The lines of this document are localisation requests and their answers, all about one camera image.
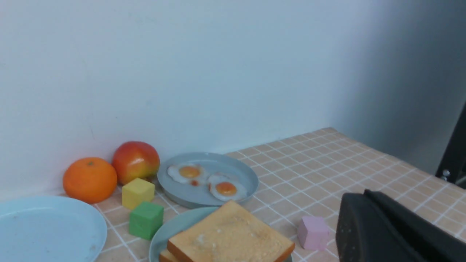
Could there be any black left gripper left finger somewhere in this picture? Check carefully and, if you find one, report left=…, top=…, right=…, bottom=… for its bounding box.
left=336, top=193, right=427, bottom=262

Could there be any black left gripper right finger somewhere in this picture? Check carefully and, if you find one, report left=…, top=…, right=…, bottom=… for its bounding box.
left=364, top=189, right=466, bottom=262

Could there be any toast slice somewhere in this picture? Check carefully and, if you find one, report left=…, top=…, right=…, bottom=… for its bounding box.
left=159, top=249, right=179, bottom=262
left=167, top=201, right=296, bottom=262

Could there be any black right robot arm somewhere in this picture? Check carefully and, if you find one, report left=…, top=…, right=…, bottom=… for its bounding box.
left=435, top=105, right=466, bottom=189

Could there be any pink foam cube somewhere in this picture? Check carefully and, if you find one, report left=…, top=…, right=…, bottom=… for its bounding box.
left=297, top=216, right=330, bottom=251

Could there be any fried egg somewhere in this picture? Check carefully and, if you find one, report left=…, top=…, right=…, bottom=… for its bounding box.
left=208, top=174, right=247, bottom=201
left=167, top=163, right=210, bottom=186

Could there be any grey plate with eggs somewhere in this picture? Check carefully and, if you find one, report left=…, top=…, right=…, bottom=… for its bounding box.
left=157, top=152, right=259, bottom=209

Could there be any green centre plate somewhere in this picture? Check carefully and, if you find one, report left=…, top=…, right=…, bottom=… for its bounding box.
left=149, top=206, right=293, bottom=262

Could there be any green foam cube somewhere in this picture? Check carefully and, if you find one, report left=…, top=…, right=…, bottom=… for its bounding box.
left=129, top=201, right=165, bottom=241

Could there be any yellow foam cube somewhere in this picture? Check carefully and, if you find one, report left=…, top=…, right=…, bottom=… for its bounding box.
left=122, top=178, right=156, bottom=210

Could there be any red yellow apple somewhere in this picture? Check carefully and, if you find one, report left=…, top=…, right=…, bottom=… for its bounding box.
left=111, top=141, right=160, bottom=185

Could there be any orange fruit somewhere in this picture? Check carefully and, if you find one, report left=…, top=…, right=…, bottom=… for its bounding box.
left=63, top=157, right=118, bottom=204

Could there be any light blue left plate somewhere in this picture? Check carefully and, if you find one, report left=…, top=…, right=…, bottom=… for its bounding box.
left=0, top=196, right=107, bottom=262

